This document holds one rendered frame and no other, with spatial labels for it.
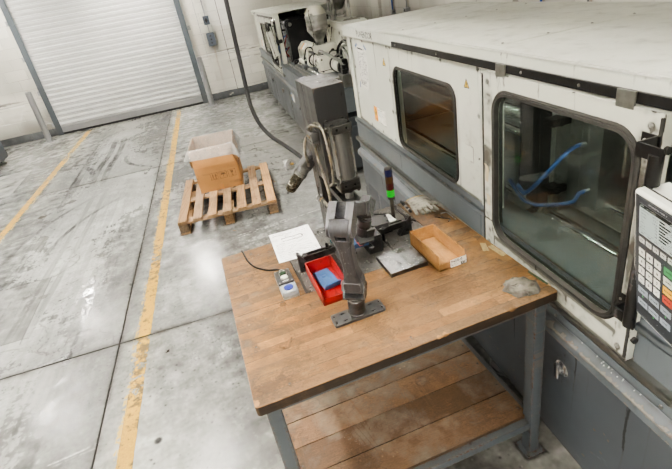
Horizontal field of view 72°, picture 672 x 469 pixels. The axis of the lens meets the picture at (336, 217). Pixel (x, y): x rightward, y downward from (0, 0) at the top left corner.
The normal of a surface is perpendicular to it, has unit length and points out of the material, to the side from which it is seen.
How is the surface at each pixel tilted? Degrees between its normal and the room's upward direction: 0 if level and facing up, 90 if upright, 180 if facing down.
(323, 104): 90
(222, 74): 90
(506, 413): 0
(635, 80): 90
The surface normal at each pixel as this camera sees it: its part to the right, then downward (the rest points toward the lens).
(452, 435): -0.16, -0.87
